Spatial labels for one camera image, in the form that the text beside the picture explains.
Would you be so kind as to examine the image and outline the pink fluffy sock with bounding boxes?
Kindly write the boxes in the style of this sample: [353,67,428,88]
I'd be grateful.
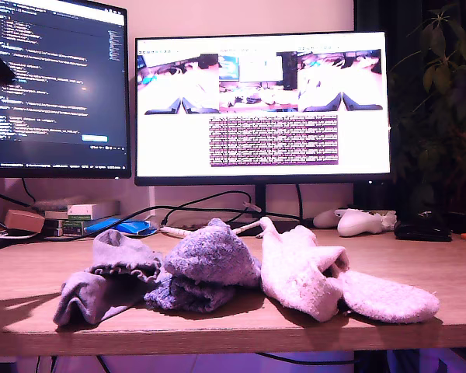
[333,270,440,325]
[259,216,350,322]

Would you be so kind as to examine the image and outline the grey sock with scalloped cuff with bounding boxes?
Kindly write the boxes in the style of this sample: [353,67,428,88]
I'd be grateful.
[87,228,164,284]
[53,269,164,326]

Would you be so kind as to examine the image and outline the blue knitted sock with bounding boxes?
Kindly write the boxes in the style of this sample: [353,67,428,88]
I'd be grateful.
[162,217,263,288]
[143,274,238,314]

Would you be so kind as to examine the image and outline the green houseplant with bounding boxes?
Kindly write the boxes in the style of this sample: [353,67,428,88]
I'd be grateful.
[388,2,466,222]

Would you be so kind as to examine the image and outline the black monitor showing code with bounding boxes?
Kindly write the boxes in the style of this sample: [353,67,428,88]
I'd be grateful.
[0,0,132,179]

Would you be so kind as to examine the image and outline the black monitor with white screen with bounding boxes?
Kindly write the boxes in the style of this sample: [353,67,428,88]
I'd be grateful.
[134,30,393,225]

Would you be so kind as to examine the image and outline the black case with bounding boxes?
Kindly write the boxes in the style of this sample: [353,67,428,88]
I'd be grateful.
[394,220,454,242]

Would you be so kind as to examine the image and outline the brown cardboard box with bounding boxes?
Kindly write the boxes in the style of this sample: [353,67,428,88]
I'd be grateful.
[3,208,47,233]

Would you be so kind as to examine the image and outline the white box with green label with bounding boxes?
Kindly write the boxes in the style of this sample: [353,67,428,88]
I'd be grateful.
[66,203,95,222]

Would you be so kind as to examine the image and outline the white game controller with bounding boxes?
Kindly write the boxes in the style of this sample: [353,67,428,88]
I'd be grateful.
[313,207,398,238]

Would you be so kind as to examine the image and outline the green and white small box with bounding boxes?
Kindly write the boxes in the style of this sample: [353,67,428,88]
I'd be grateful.
[53,218,87,237]

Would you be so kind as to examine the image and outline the blue plastic packet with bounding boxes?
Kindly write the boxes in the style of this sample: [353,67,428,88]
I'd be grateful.
[84,217,158,237]

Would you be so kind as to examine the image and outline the black table leg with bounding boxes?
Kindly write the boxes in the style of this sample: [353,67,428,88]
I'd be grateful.
[353,349,389,373]

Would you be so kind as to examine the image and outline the white spiral cable wrap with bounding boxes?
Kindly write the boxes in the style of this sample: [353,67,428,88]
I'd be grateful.
[161,218,266,239]

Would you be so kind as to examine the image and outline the thin black cable loop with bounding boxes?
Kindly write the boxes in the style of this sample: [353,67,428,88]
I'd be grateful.
[161,189,256,226]

